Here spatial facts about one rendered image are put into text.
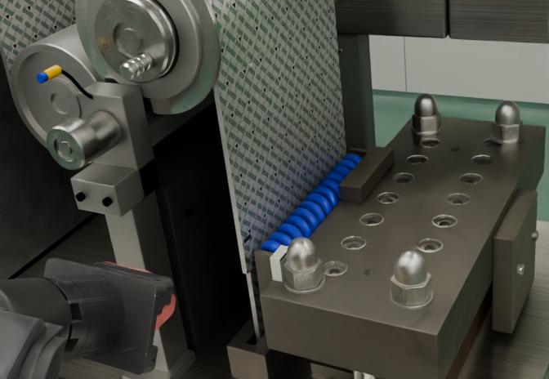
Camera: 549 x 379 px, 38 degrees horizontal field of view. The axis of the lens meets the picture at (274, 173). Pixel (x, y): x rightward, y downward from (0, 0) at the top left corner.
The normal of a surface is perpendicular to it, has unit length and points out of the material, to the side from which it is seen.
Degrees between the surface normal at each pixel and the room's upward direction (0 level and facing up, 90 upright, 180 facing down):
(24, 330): 19
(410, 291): 90
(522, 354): 0
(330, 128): 90
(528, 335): 0
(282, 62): 90
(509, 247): 90
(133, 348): 59
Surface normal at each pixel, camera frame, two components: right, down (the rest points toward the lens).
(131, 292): -0.46, -0.07
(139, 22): -0.47, 0.45
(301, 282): 0.03, 0.45
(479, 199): -0.11, -0.88
